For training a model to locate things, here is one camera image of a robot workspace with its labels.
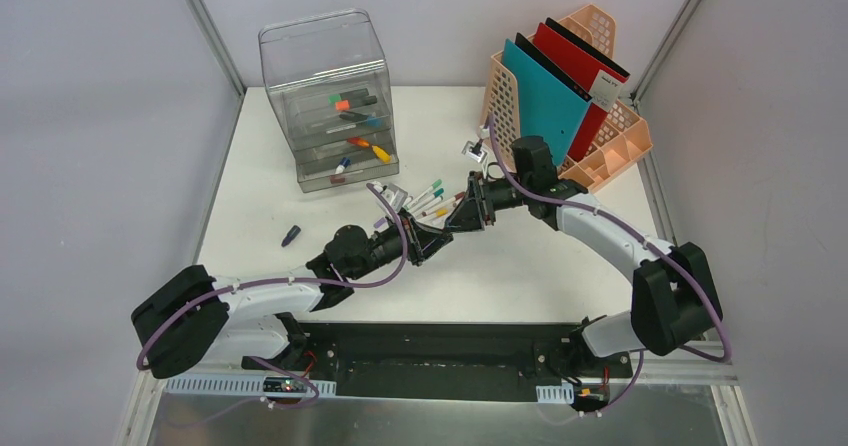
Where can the clear grey drawer organizer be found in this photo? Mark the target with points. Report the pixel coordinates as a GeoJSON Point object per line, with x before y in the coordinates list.
{"type": "Point", "coordinates": [307, 60]}

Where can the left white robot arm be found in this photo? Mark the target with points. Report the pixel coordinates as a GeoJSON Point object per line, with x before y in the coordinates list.
{"type": "Point", "coordinates": [197, 318]}

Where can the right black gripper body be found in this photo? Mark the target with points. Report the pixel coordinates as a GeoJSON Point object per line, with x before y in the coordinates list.
{"type": "Point", "coordinates": [505, 195]}

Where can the orange cap black highlighter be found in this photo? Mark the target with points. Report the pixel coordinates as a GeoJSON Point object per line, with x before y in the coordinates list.
{"type": "Point", "coordinates": [349, 104]}

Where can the teal cap marker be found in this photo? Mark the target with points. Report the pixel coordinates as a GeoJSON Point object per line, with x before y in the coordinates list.
{"type": "Point", "coordinates": [440, 192]}

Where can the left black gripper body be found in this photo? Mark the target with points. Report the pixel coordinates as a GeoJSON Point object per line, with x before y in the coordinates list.
{"type": "Point", "coordinates": [413, 236]}

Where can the red folder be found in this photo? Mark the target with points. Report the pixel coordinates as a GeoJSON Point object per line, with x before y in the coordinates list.
{"type": "Point", "coordinates": [601, 77]}

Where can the peach plastic file rack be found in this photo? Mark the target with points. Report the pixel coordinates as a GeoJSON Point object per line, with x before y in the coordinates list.
{"type": "Point", "coordinates": [621, 142]}

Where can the yellow cap marker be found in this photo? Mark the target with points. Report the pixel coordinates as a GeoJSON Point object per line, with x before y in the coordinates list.
{"type": "Point", "coordinates": [434, 216]}

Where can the teal folder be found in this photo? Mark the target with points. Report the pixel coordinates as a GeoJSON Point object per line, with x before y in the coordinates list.
{"type": "Point", "coordinates": [551, 104]}

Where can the orange red short marker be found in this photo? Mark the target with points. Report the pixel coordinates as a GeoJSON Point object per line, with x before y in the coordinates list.
{"type": "Point", "coordinates": [359, 142]}

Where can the green cap black highlighter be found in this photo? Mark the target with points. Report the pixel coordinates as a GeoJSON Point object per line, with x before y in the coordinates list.
{"type": "Point", "coordinates": [348, 95]}

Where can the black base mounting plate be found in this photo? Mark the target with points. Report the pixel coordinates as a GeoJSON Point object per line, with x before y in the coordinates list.
{"type": "Point", "coordinates": [453, 361]}

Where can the blue cap black highlighter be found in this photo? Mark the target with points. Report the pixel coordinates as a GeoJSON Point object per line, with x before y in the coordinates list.
{"type": "Point", "coordinates": [360, 119]}

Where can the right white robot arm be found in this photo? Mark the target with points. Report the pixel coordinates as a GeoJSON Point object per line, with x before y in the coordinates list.
{"type": "Point", "coordinates": [674, 303]}

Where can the dark red cap marker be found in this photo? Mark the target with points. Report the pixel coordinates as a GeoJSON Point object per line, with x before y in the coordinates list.
{"type": "Point", "coordinates": [450, 202]}

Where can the dark navy small bottle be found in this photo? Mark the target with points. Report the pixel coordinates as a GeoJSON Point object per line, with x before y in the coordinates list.
{"type": "Point", "coordinates": [290, 236]}

